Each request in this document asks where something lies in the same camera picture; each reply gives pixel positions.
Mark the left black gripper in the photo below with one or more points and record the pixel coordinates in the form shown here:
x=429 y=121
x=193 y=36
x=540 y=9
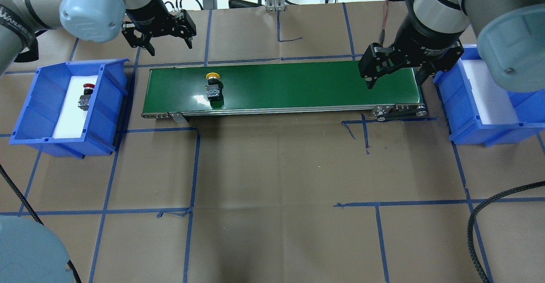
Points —
x=147 y=14

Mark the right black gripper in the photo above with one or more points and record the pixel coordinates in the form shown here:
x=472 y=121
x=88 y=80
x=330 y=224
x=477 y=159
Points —
x=418 y=40

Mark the yellow push button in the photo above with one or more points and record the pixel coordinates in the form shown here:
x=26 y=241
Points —
x=214 y=87

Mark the red push button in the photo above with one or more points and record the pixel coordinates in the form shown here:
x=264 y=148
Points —
x=84 y=100

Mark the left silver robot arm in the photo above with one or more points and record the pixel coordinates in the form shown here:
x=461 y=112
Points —
x=100 y=21

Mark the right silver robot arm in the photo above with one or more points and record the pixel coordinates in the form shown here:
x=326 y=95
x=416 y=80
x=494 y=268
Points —
x=509 y=38

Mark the black power adapter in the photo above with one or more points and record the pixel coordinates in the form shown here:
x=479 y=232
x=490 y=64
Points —
x=209 y=4

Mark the green conveyor belt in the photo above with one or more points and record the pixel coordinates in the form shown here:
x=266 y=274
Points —
x=180 y=93

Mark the blue destination bin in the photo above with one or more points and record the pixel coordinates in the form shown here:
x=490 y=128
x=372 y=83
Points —
x=463 y=118

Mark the blue source bin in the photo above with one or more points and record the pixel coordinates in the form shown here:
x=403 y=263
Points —
x=42 y=106

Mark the white foam pad destination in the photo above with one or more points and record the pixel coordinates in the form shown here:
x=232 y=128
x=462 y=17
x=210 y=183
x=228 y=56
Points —
x=492 y=102

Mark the white foam pad source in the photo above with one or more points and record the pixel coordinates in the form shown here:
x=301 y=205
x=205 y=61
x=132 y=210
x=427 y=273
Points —
x=72 y=118

